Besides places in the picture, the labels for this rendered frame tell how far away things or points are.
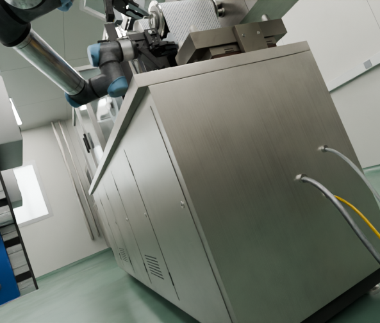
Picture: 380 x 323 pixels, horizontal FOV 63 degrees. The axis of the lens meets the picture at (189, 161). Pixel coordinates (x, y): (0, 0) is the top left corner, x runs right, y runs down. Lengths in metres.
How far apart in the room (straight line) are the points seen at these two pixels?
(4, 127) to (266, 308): 0.77
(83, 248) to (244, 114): 5.86
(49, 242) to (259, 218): 5.89
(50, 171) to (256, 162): 5.99
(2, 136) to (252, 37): 0.92
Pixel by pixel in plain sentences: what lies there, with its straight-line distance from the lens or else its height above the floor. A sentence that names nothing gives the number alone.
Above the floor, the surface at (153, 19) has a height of 1.24.
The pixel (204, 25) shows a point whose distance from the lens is 1.41.
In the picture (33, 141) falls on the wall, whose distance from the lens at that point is 6.89.
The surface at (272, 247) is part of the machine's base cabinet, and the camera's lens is 0.95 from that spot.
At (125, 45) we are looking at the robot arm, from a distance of 1.21.
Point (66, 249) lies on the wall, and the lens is 6.61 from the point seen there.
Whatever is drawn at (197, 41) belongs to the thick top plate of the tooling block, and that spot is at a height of 1.00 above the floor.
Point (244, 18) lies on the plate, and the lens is 1.46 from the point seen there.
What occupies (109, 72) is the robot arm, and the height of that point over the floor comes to 1.02.
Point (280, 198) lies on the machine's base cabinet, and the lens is 0.98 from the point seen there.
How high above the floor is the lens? 0.55
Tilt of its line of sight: 5 degrees up
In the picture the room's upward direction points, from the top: 21 degrees counter-clockwise
